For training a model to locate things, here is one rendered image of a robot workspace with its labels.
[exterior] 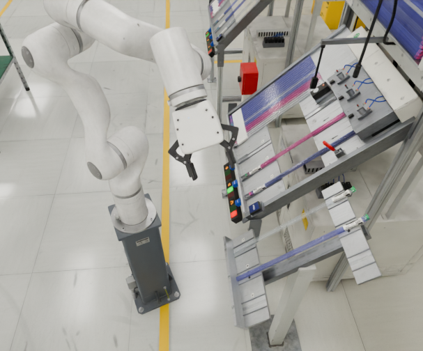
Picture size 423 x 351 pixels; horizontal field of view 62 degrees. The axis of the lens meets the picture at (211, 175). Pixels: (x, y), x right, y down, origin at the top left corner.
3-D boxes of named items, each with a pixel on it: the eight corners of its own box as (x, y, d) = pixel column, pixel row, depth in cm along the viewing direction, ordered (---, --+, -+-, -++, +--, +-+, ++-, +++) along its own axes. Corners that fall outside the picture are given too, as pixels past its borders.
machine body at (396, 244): (290, 287, 201) (314, 226, 155) (267, 193, 248) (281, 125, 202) (401, 279, 204) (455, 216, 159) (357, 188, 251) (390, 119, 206)
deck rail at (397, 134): (254, 223, 150) (244, 217, 146) (253, 219, 151) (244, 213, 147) (422, 129, 117) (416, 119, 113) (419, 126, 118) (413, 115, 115)
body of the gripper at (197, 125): (164, 107, 76) (180, 157, 77) (208, 91, 74) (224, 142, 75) (172, 108, 83) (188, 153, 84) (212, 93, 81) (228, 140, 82)
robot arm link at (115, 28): (118, 37, 96) (207, 89, 88) (72, 32, 83) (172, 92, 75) (128, 4, 92) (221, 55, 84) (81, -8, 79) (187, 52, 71)
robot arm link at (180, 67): (182, 96, 85) (161, 98, 77) (164, 42, 83) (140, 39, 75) (212, 83, 80) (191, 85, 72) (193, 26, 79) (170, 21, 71)
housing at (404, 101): (409, 134, 121) (394, 111, 112) (357, 60, 154) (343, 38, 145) (433, 120, 117) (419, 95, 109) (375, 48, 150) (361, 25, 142)
